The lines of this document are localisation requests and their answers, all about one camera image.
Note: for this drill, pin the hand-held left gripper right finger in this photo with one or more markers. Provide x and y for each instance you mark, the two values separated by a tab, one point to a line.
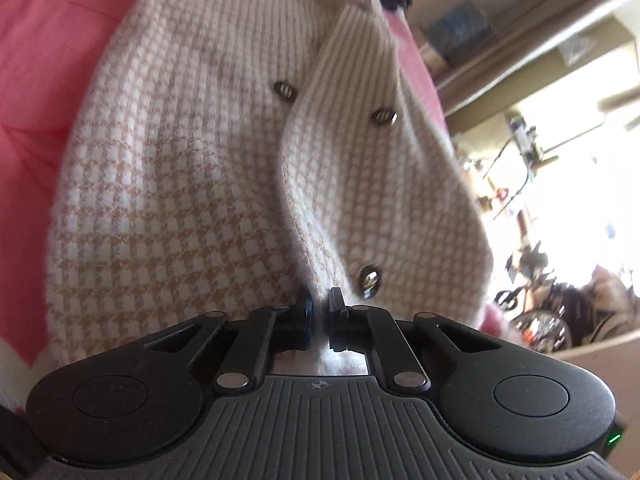
331	320

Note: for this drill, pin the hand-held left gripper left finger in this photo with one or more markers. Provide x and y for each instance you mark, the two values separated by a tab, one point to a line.
307	320

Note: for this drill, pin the beige houndstooth cardigan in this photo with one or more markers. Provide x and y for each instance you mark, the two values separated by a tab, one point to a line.
200	160

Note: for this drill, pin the bicycle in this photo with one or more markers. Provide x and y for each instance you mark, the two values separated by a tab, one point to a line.
542	330

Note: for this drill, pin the cardboard box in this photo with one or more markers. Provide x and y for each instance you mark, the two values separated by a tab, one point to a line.
435	57

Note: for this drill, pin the blue box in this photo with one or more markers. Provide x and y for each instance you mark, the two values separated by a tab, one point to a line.
457	30

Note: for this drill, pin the beige curtain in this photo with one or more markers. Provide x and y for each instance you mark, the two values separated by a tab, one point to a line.
525	30

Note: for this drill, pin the pink floral blanket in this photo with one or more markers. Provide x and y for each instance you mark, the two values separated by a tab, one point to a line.
40	85

